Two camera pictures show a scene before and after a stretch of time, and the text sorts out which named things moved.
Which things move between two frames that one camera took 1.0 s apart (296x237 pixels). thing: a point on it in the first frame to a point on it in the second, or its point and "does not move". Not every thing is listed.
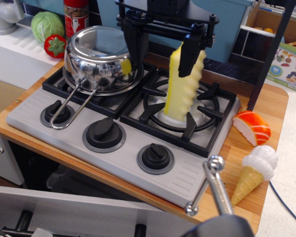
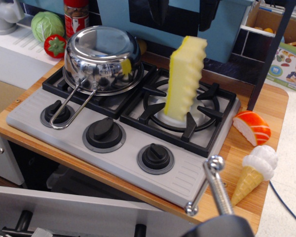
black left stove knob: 62,118 does not move
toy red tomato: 55,46 does not move
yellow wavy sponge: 181,91 does not move
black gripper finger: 193,44 to 208,9
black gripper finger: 136,35 to 158,8
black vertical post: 272,54 does not move
